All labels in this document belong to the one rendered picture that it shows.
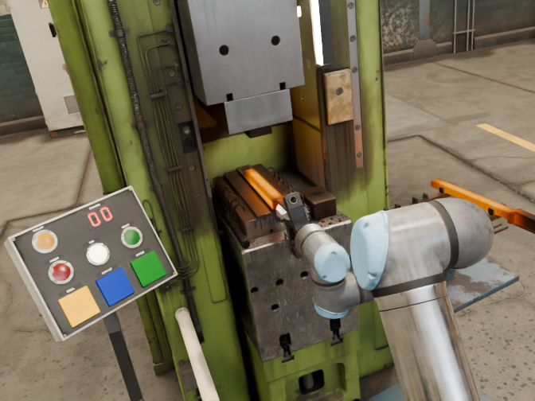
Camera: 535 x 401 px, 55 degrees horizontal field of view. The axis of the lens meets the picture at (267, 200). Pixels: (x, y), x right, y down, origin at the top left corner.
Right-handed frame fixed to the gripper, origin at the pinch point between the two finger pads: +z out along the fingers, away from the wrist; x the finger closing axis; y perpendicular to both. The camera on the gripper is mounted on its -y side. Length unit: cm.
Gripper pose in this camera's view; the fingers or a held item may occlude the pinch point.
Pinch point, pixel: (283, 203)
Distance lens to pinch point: 158.9
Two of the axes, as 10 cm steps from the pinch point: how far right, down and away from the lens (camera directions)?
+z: -3.3, -3.7, 8.7
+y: 1.2, 8.9, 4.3
